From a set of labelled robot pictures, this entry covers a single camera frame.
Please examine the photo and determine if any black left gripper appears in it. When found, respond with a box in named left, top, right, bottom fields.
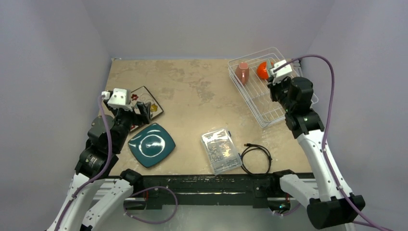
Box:
left=105, top=99, right=150, bottom=151

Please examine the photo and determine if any square white floral plate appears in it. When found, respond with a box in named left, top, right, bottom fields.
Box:
left=130, top=86, right=164, bottom=120

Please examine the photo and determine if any orange cup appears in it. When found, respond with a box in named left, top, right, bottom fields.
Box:
left=256, top=61, right=269, bottom=80

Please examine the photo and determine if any teal square plate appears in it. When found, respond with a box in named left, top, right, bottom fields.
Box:
left=128, top=123, right=176, bottom=168

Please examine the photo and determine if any pink floral mug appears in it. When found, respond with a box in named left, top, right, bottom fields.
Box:
left=235, top=62, right=249, bottom=85

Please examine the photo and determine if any light blue flower plate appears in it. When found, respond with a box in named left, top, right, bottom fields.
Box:
left=266, top=58, right=274, bottom=77

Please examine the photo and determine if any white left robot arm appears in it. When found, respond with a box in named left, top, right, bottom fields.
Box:
left=48, top=100, right=152, bottom=231

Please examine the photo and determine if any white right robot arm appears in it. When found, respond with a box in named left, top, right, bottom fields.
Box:
left=268, top=77, right=366, bottom=230

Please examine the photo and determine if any clear plastic screw box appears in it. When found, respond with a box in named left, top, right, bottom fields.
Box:
left=201, top=128, right=242, bottom=175

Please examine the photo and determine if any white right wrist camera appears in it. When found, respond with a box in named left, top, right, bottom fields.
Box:
left=269, top=60, right=293, bottom=85

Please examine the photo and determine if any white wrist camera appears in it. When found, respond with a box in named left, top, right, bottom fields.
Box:
left=101, top=88, right=133, bottom=111
left=269, top=60, right=293, bottom=85

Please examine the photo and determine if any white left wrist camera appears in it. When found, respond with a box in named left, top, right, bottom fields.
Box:
left=101, top=88, right=133, bottom=111

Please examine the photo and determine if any white wire dish rack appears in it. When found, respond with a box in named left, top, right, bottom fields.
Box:
left=228, top=47, right=324, bottom=137

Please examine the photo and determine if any black usb cable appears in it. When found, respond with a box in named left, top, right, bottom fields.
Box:
left=240, top=143, right=272, bottom=177

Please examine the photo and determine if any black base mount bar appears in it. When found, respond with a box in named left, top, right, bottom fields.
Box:
left=112, top=172, right=319, bottom=214

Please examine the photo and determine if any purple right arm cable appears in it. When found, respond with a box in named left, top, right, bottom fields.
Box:
left=272, top=54, right=396, bottom=231

